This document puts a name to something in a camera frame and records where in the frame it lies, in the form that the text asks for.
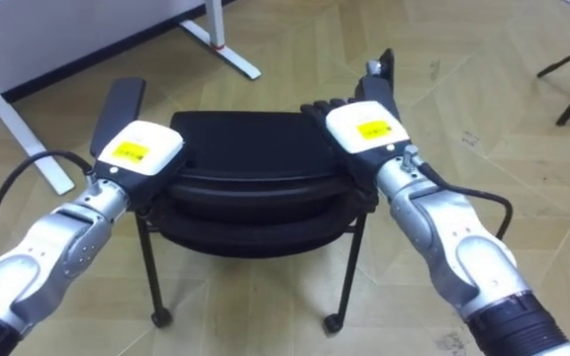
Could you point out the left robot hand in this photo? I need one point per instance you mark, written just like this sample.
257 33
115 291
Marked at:
139 151

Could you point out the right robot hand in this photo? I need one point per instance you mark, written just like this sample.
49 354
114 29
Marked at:
364 132

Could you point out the black office chair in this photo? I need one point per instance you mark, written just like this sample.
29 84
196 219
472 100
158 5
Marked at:
255 183

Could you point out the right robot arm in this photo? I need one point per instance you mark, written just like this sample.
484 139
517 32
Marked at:
458 247

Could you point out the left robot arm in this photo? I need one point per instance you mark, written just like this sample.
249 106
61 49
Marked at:
42 247

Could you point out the white desk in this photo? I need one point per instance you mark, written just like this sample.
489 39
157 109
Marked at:
28 49

